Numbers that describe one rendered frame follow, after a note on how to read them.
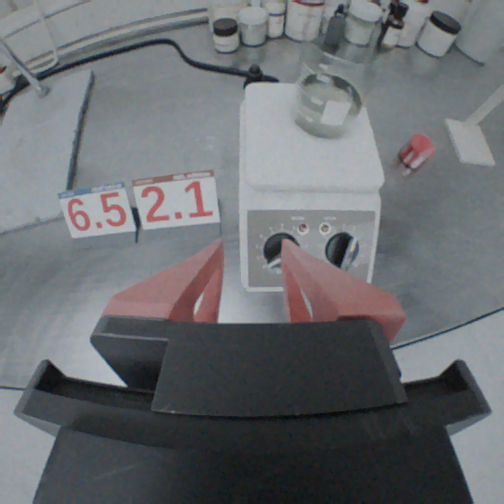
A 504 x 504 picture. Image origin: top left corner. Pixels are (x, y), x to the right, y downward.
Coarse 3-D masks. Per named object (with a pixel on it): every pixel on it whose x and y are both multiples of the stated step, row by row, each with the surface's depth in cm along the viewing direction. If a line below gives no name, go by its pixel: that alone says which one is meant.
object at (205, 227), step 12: (216, 204) 25; (144, 228) 26; (156, 228) 26; (168, 228) 26; (180, 228) 26; (192, 228) 26; (204, 228) 26; (216, 228) 26; (144, 240) 26; (156, 240) 26
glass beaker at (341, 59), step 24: (312, 24) 13; (336, 24) 13; (360, 24) 13; (312, 48) 12; (336, 48) 15; (360, 48) 14; (384, 48) 13; (312, 72) 13; (336, 72) 12; (360, 72) 12; (312, 96) 15; (336, 96) 14; (360, 96) 14; (312, 120) 17; (336, 120) 16
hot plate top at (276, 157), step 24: (264, 96) 20; (288, 96) 20; (264, 120) 20; (288, 120) 20; (360, 120) 20; (264, 144) 19; (288, 144) 19; (312, 144) 19; (336, 144) 19; (360, 144) 19; (264, 168) 18; (288, 168) 18; (312, 168) 18; (336, 168) 19; (360, 168) 19
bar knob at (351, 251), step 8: (336, 240) 20; (344, 240) 20; (352, 240) 19; (328, 248) 21; (336, 248) 21; (344, 248) 20; (352, 248) 19; (328, 256) 21; (336, 256) 21; (344, 256) 19; (352, 256) 19; (336, 264) 20; (344, 264) 20
